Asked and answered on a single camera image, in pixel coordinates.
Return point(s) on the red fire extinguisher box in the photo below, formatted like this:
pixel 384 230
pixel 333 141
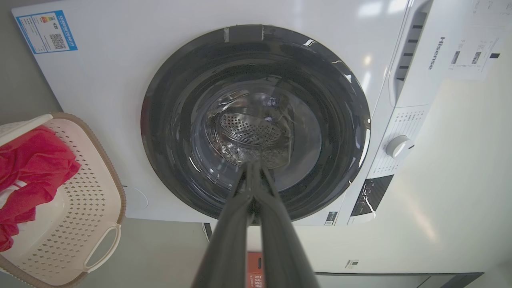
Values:
pixel 254 268

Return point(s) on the white washer control knob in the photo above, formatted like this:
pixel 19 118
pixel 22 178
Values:
pixel 398 147

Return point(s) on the white printed paper sheet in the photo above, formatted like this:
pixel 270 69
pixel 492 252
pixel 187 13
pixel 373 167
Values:
pixel 478 44

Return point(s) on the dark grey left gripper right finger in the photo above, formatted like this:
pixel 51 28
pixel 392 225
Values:
pixel 282 248

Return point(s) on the round white filter cover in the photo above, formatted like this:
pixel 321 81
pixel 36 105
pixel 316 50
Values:
pixel 136 198

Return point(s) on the black washer display panel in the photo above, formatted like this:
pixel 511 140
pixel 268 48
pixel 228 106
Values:
pixel 374 194

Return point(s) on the perforated steel washer drum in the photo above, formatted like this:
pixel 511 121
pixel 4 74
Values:
pixel 248 128

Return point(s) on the cream perforated laundry basket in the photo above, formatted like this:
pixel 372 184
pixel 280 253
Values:
pixel 86 192

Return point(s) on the white detergent drawer front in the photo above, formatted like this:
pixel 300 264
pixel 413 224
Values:
pixel 424 52

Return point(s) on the blue energy label sticker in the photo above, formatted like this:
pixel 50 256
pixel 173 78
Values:
pixel 46 32

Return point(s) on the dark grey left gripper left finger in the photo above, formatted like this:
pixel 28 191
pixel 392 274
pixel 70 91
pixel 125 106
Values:
pixel 226 244

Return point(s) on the red garment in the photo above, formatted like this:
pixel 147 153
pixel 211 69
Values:
pixel 36 164

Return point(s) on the dark round washing machine door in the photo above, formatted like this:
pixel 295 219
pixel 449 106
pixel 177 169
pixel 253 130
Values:
pixel 176 120

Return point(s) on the white Hisense washing machine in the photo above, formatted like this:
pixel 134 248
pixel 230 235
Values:
pixel 100 100

